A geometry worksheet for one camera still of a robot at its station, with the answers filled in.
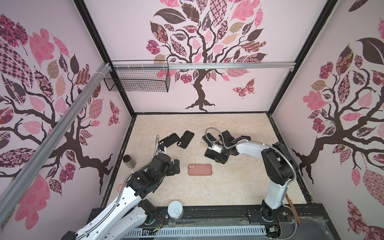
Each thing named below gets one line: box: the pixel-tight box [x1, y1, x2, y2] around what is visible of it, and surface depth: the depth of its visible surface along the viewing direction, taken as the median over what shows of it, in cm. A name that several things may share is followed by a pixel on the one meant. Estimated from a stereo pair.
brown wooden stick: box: [285, 192, 301, 226], surface depth 78 cm
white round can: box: [167, 200, 184, 220], surface depth 72 cm
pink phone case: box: [188, 163, 213, 176], surface depth 92 cm
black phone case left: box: [158, 133, 180, 148], surface depth 106 cm
